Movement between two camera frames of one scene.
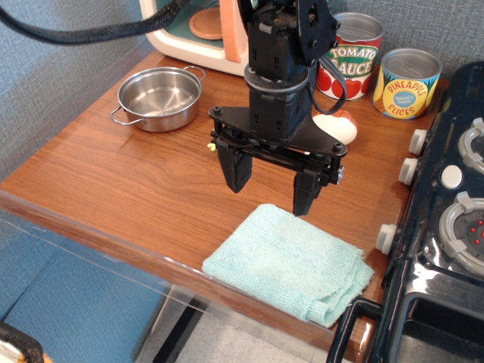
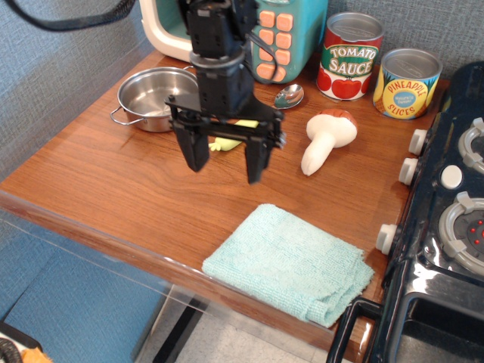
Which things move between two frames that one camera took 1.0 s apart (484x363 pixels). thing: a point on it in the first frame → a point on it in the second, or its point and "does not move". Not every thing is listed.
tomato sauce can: x=359 y=44 does not move
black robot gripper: x=280 y=125 → x=224 y=104
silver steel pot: x=160 y=99 does not move
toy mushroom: x=340 y=124 does not move
